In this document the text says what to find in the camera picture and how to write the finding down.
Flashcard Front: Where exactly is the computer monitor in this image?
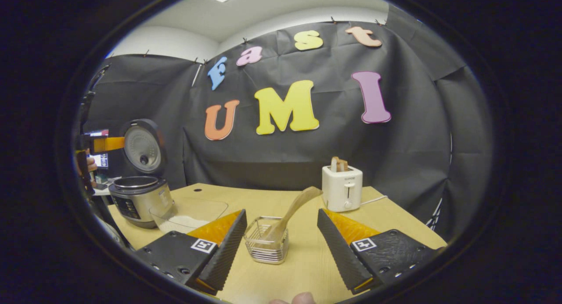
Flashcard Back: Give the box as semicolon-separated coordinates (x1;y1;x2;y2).
86;129;109;169

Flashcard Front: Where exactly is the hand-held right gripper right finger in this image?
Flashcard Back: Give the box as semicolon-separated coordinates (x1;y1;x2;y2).
317;208;444;295

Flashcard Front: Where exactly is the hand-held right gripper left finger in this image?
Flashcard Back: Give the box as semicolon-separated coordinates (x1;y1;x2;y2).
134;209;247;296

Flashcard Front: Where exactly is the white toaster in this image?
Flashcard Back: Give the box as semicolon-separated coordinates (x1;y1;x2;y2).
322;165;363;213

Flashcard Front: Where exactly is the white desk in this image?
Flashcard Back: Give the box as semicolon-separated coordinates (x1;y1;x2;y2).
92;178;121;196

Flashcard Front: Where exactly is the metal wire chopstick holder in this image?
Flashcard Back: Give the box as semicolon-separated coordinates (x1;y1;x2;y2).
244;216;289;265

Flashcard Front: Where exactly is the clear plastic container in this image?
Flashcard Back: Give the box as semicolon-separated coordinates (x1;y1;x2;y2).
149;199;229;234

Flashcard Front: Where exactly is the white rice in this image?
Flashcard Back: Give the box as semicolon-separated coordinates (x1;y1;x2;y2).
158;215;209;233

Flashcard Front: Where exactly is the wooden spoon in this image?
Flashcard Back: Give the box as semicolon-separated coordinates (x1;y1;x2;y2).
263;186;323;243

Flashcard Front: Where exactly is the silver rice cooker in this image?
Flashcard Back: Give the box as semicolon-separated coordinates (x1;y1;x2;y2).
108;118;175;229

